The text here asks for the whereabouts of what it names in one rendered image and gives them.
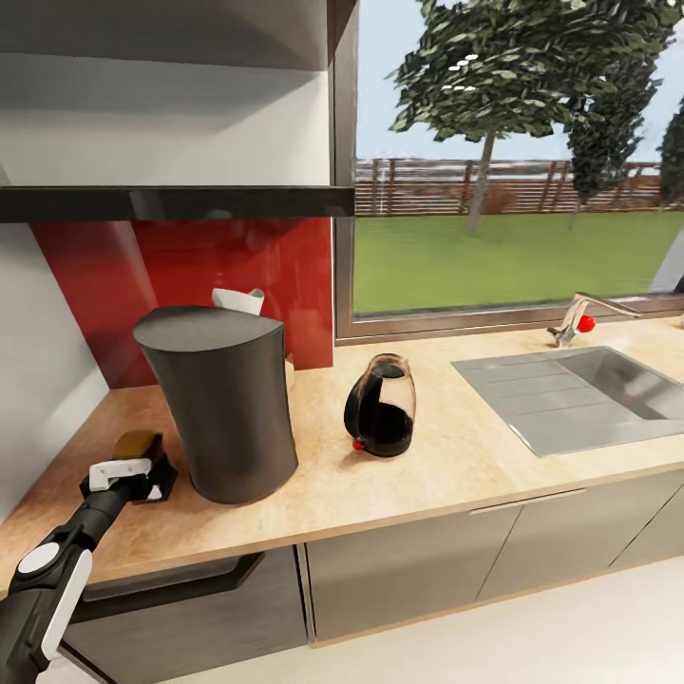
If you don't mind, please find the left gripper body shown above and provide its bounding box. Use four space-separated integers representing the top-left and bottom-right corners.
77 473 151 524

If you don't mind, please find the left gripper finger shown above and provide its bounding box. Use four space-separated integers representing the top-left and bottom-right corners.
147 455 168 491

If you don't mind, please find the electric kettle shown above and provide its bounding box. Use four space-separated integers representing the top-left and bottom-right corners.
344 353 416 458

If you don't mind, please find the paper coffee filter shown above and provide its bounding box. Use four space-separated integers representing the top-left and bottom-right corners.
213 288 264 314

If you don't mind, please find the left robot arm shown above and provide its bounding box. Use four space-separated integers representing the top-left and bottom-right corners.
0 455 168 684

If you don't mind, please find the bottle of coffee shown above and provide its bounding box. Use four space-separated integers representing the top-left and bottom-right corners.
110 429 179 505

